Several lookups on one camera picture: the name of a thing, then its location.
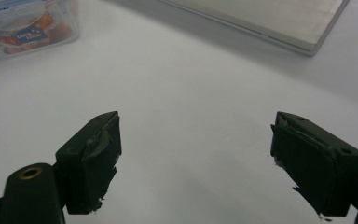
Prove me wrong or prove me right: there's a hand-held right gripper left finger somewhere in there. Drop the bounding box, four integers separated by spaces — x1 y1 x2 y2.
55 110 123 216

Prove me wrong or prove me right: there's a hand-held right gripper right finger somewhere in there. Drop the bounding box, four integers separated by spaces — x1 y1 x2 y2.
269 111 358 217

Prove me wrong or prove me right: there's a clear plastic food container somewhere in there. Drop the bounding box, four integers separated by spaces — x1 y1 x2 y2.
0 0 81 60

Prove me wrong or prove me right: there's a grey flat board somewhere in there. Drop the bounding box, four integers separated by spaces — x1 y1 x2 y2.
158 0 352 57

